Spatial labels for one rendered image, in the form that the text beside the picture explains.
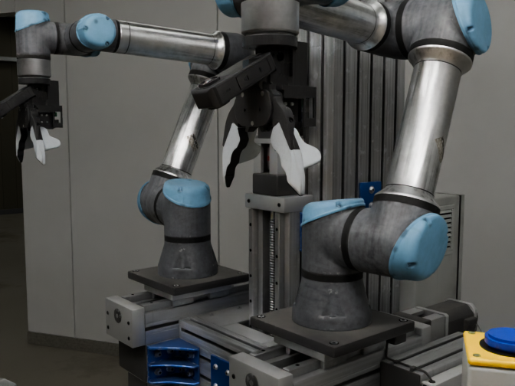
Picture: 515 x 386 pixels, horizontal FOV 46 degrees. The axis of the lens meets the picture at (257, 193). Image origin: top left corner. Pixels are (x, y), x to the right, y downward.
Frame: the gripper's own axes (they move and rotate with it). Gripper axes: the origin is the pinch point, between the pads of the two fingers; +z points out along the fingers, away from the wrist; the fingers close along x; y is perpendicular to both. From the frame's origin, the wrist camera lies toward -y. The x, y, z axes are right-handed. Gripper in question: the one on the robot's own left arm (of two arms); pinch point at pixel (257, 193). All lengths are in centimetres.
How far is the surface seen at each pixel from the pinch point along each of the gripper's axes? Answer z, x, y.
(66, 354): 132, 298, 94
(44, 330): 122, 322, 89
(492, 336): 8.5, -36.0, -5.1
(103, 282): 86, 282, 112
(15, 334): 132, 356, 82
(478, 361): 9.8, -36.4, -7.9
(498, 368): 10.3, -37.6, -6.9
